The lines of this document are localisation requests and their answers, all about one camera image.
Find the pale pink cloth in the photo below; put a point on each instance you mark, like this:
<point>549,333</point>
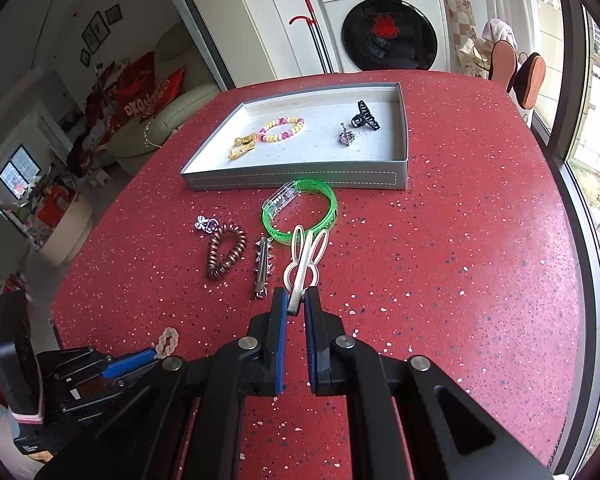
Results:
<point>497,31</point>

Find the silver spiked hair clip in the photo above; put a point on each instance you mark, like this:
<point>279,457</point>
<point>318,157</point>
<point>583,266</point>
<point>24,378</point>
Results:
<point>262,270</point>

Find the black hair claw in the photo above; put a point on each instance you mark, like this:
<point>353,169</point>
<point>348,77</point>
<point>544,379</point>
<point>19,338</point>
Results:
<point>362,119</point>

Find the red printed blanket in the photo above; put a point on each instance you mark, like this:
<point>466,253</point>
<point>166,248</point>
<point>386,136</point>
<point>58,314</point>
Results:
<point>130,90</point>

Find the white washing machine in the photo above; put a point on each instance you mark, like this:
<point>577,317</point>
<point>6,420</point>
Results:
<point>337,7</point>

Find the cream sofa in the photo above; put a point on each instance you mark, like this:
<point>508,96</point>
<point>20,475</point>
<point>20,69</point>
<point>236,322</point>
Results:
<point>190,102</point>

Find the orange-soled slipper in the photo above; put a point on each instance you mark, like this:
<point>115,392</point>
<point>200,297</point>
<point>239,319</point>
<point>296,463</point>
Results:
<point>502,65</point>
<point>530,82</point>

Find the red cushion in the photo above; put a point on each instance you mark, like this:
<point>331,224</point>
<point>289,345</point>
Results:
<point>175,85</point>

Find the large wall picture frame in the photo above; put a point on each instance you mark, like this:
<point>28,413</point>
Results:
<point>95,30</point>

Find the checkered paper bag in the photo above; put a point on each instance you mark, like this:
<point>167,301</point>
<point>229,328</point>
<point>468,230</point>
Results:
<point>457,15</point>

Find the round white stool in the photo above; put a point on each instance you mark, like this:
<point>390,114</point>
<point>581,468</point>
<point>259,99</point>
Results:
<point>67,232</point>

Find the beige shopping bag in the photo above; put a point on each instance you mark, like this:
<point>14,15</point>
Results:
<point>472,60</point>

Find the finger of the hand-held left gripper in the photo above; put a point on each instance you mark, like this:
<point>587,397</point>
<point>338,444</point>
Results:
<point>130,363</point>
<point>105,390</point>

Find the mop with red hook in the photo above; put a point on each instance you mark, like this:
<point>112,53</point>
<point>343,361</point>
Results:
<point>324,52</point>

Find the beige rabbit hair clip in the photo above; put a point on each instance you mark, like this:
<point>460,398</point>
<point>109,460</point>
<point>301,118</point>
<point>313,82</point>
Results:
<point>307,255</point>

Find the small wall picture frame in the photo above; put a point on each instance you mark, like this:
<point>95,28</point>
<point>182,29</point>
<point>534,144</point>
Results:
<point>112,13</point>
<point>85,56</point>

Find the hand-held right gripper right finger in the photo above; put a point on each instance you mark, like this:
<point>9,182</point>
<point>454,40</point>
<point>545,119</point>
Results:
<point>311,355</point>

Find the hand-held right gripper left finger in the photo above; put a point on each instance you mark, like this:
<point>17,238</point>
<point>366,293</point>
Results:
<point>280,345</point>

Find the grey shallow tray box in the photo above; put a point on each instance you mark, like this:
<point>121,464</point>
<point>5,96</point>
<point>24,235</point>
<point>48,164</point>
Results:
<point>320,152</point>

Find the silver bow brooch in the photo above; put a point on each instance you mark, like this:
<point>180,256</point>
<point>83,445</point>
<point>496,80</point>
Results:
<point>205,224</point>

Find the silver heart pendant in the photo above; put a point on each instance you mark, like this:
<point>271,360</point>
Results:
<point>346,137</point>

